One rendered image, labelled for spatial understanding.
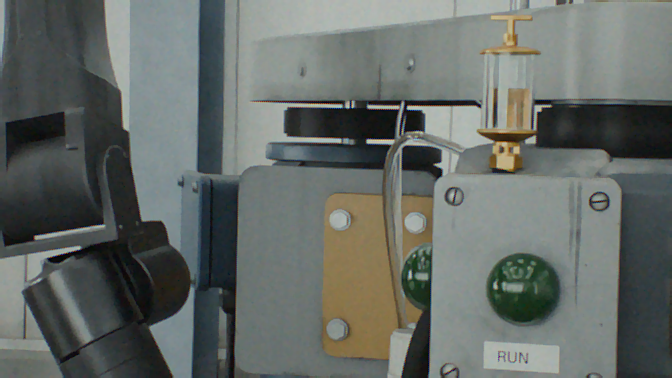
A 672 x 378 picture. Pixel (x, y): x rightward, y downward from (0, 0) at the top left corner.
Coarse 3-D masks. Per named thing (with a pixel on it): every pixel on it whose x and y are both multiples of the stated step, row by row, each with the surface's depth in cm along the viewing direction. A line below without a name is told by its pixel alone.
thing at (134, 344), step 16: (112, 336) 76; (128, 336) 76; (144, 336) 78; (80, 352) 75; (96, 352) 75; (112, 352) 75; (128, 352) 76; (144, 352) 76; (160, 352) 78; (64, 368) 76; (80, 368) 76; (96, 368) 75; (112, 368) 75; (128, 368) 75; (144, 368) 76; (160, 368) 77
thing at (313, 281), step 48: (240, 192) 99; (288, 192) 99; (336, 192) 98; (432, 192) 97; (240, 240) 99; (288, 240) 99; (336, 240) 97; (384, 240) 96; (432, 240) 96; (240, 288) 100; (288, 288) 99; (336, 288) 97; (384, 288) 97; (240, 336) 100; (288, 336) 99; (336, 336) 97; (384, 336) 97
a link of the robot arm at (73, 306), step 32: (64, 256) 79; (96, 256) 77; (32, 288) 76; (64, 288) 76; (96, 288) 76; (128, 288) 78; (64, 320) 76; (96, 320) 76; (128, 320) 77; (64, 352) 76
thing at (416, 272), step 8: (416, 248) 55; (424, 248) 55; (408, 256) 55; (416, 256) 54; (424, 256) 54; (408, 264) 54; (416, 264) 54; (424, 264) 54; (408, 272) 54; (416, 272) 54; (424, 272) 54; (408, 280) 54; (416, 280) 54; (424, 280) 54; (408, 288) 54; (416, 288) 54; (424, 288) 54; (408, 296) 55; (416, 296) 54; (424, 296) 54; (416, 304) 55; (424, 304) 54
